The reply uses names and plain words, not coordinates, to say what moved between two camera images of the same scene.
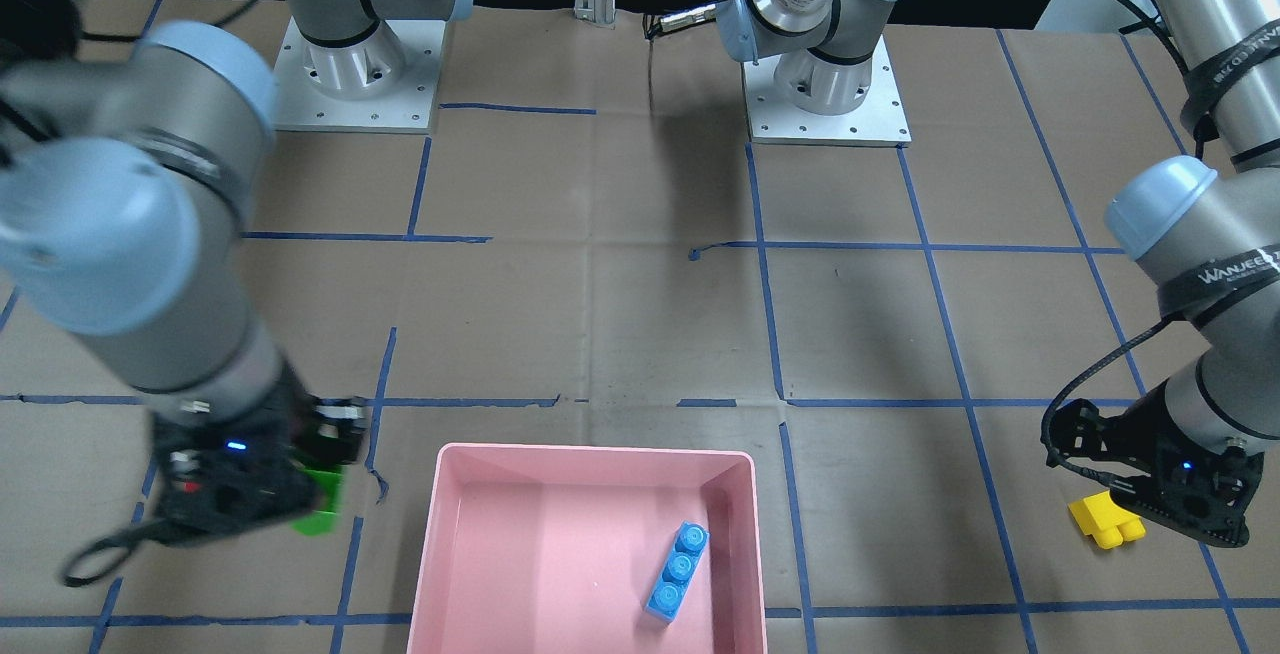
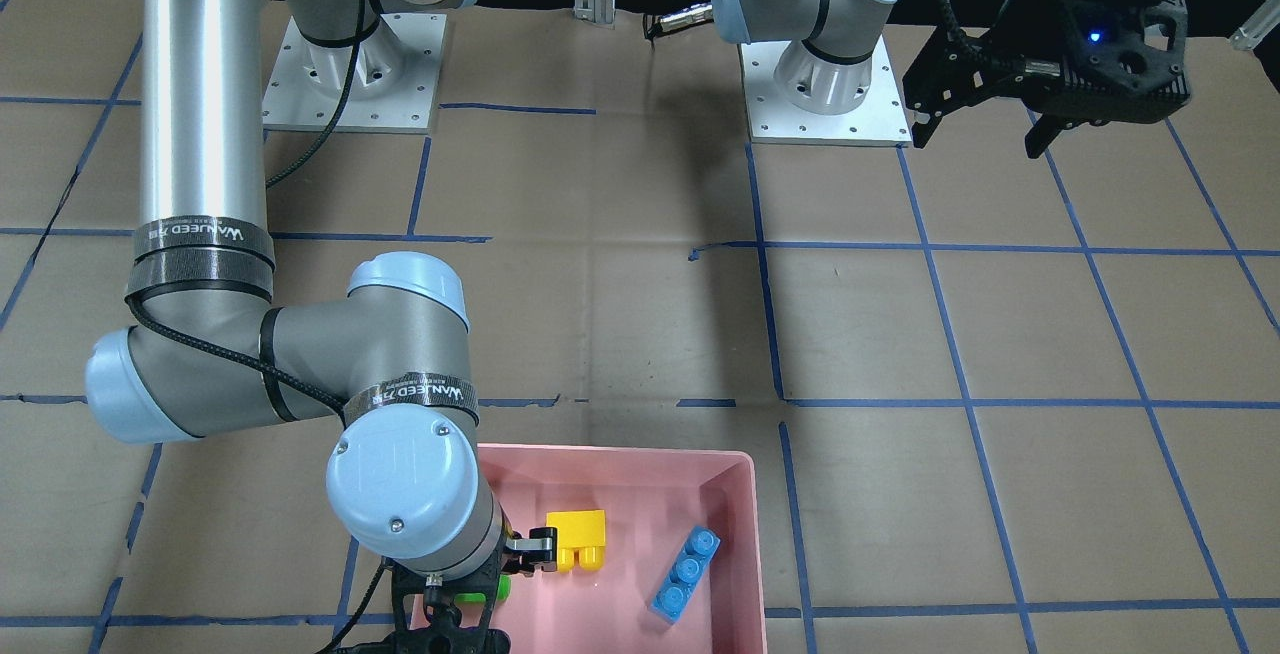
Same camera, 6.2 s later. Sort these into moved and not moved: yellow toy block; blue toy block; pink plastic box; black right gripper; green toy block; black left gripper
Moved: black left gripper; blue toy block; green toy block; black right gripper; yellow toy block
Not moved: pink plastic box
